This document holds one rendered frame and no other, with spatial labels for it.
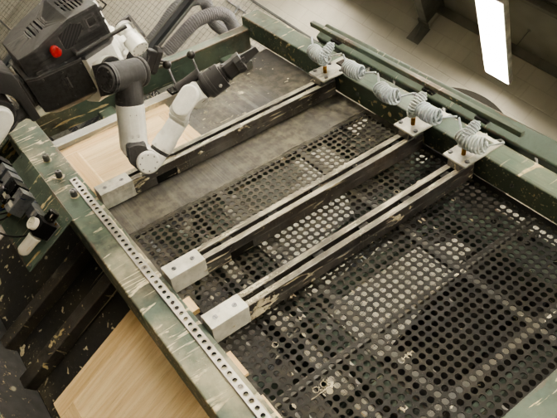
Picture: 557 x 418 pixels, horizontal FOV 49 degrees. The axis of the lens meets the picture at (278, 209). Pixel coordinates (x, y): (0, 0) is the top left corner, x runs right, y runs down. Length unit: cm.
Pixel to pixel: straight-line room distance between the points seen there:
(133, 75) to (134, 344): 89
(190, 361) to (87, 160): 108
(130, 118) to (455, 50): 620
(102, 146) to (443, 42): 591
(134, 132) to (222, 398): 88
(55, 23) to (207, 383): 115
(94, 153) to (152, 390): 98
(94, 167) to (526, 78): 591
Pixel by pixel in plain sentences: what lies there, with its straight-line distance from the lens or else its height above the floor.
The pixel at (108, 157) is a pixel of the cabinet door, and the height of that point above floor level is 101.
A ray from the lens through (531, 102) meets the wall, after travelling 750.
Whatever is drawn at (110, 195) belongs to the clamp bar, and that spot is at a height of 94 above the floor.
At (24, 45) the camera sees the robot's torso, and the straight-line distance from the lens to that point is 208.
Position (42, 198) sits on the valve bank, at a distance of 240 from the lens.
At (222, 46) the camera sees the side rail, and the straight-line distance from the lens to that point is 308.
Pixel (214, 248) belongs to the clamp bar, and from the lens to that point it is 194.
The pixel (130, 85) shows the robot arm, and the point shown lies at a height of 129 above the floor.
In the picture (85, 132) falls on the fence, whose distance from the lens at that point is 264.
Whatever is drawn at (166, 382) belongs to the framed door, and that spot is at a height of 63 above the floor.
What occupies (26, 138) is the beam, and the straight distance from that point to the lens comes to 270.
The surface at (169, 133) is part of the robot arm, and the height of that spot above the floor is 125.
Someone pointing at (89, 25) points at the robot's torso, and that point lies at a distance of 206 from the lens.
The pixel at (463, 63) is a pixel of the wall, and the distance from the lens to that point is 777.
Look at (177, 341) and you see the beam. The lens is 177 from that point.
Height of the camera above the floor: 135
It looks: 2 degrees down
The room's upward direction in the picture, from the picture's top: 39 degrees clockwise
